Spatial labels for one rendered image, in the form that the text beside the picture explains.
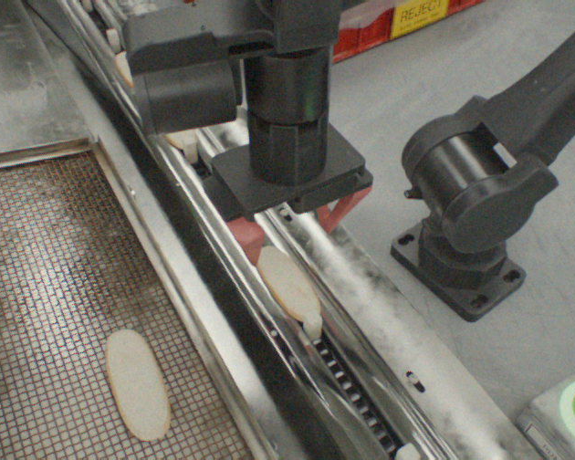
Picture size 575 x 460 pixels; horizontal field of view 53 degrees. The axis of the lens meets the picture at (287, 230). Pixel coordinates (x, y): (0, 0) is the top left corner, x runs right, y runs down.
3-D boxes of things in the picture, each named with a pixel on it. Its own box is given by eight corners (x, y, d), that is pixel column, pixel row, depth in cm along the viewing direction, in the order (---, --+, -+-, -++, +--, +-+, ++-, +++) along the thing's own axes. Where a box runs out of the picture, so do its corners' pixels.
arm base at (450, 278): (526, 283, 60) (440, 215, 67) (552, 232, 54) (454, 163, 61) (470, 326, 57) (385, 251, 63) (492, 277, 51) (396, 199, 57)
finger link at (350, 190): (258, 224, 52) (253, 145, 45) (325, 196, 55) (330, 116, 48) (296, 277, 49) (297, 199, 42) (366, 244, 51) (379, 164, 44)
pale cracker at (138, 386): (182, 432, 42) (182, 424, 41) (129, 451, 41) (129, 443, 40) (143, 326, 48) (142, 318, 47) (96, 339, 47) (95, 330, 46)
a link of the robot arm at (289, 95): (348, 34, 34) (317, -11, 37) (232, 53, 32) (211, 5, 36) (340, 128, 39) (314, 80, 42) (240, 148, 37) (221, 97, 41)
